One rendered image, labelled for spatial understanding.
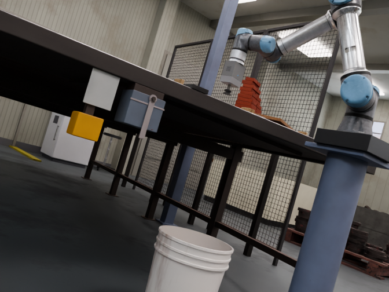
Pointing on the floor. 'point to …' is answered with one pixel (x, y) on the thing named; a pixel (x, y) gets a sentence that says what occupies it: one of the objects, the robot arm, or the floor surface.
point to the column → (331, 217)
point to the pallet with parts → (375, 261)
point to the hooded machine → (65, 143)
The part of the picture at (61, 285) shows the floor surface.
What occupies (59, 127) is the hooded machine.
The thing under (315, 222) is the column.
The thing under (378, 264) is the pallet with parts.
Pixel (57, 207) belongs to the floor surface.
